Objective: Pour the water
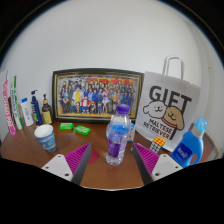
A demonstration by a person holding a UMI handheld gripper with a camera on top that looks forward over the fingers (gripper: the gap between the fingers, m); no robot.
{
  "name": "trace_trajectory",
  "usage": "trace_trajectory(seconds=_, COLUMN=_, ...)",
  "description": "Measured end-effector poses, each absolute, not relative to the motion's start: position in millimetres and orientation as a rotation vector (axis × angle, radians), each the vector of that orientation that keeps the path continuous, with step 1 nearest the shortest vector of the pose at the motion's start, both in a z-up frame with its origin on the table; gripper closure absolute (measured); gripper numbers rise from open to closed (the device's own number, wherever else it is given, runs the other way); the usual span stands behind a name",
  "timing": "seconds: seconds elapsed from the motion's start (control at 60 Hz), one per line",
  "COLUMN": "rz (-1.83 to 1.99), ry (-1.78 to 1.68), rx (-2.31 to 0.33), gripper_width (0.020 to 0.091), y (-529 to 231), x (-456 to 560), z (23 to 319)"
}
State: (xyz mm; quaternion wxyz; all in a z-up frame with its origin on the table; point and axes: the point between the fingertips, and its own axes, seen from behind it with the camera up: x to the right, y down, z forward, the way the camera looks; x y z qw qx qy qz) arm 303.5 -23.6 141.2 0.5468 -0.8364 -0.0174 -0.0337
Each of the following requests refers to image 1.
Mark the white blue-patterned mug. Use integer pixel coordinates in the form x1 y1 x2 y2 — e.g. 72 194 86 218
33 124 58 154

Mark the colourful puzzle cube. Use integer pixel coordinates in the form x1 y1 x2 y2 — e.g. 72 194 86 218
148 136 167 155

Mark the framed group photo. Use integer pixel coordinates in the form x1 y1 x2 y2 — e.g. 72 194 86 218
51 67 145 125

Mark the blue tissue pack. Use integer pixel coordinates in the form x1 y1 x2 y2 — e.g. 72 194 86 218
128 123 137 143

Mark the white blue-capped lotion bottle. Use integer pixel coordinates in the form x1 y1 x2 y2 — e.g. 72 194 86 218
20 97 35 128

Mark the dark blue pump bottle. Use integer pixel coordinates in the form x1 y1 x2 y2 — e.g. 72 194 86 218
30 89 44 126

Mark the white paper gift bag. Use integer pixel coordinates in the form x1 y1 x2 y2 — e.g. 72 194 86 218
134 55 202 153

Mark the flat round red coaster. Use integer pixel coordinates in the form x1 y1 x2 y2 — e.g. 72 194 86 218
87 148 100 165

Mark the white green long tube box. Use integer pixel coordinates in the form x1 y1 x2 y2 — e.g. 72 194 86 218
9 75 24 131

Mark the pink long tube box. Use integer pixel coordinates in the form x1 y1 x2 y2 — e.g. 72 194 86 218
2 79 17 136

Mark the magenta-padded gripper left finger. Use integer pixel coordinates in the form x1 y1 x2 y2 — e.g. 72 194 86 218
40 143 92 185

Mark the small green pack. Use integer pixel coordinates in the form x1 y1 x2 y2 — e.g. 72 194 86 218
73 124 92 136
59 122 75 131

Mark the blue detergent bottle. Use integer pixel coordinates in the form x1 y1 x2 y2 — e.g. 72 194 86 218
169 116 208 169

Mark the clear purple-capped water bottle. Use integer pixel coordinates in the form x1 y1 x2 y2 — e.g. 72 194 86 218
105 103 132 167

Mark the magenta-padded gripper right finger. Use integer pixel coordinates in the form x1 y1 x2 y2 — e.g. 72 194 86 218
132 143 184 185

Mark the amber pump bottle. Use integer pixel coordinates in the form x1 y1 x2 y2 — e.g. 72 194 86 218
41 93 54 126

